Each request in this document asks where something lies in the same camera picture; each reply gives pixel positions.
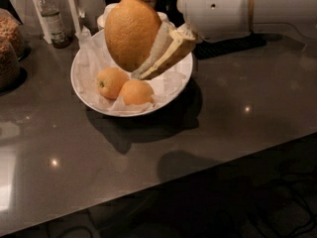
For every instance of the orange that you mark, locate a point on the orange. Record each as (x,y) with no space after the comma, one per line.
(136,92)
(130,30)
(110,81)

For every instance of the cereal jar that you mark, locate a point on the cereal jar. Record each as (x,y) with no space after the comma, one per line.
(9,65)
(10,30)

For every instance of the white ceramic bowl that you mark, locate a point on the white ceramic bowl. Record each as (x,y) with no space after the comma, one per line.
(175,73)

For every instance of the upturned white cup left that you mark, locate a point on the upturned white cup left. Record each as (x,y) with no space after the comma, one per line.
(102,18)

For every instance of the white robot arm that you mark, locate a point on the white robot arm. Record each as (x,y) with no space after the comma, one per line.
(296,19)

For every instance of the white menu card holder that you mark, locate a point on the white menu card holder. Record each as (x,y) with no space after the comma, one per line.
(75,16)

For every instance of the clear bottle with black cap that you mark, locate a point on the clear bottle with black cap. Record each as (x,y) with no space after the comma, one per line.
(52,18)

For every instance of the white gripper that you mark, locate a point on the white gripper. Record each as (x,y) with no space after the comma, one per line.
(214,9)

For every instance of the white paper liner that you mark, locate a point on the white paper liner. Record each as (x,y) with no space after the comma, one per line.
(92,57)

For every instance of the upper cereal jar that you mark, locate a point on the upper cereal jar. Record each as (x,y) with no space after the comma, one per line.
(10,30)

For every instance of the lower cereal jar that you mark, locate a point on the lower cereal jar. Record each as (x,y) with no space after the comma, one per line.
(9,65)

